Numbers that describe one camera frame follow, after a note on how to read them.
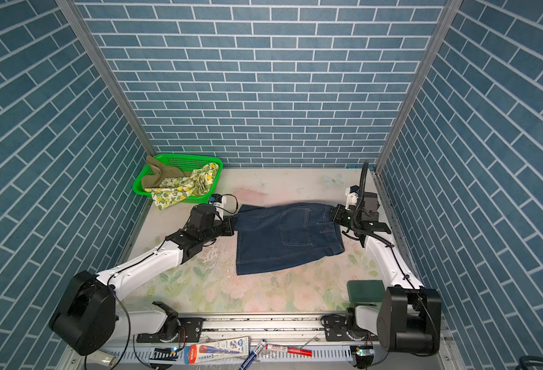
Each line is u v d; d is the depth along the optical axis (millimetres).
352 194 772
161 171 1098
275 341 736
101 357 664
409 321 404
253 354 684
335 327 737
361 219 654
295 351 695
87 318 407
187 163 1158
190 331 734
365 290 826
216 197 752
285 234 959
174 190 989
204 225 656
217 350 693
